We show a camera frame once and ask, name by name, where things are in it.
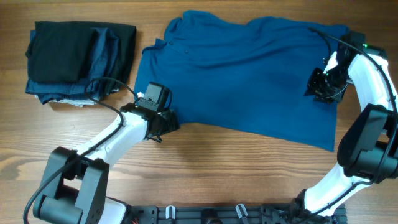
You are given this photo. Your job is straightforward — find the blue polo shirt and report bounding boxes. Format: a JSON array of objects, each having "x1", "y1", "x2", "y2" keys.
[{"x1": 134, "y1": 10, "x2": 349, "y2": 151}]

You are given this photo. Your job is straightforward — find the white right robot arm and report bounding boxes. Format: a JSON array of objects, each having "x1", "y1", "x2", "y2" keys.
[{"x1": 288, "y1": 45, "x2": 397, "y2": 222}]

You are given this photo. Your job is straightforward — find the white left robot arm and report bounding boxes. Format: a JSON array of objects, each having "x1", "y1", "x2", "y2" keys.
[{"x1": 24, "y1": 103, "x2": 180, "y2": 223}]

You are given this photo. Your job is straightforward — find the white folded garment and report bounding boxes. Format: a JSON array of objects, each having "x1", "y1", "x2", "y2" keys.
[{"x1": 46, "y1": 99, "x2": 96, "y2": 108}]

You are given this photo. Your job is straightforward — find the navy folded garment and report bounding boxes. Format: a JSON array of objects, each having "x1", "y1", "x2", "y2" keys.
[{"x1": 25, "y1": 27, "x2": 119, "y2": 105}]

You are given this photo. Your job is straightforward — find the black folded garment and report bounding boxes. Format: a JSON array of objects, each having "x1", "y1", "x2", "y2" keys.
[{"x1": 25, "y1": 21, "x2": 137, "y2": 95}]

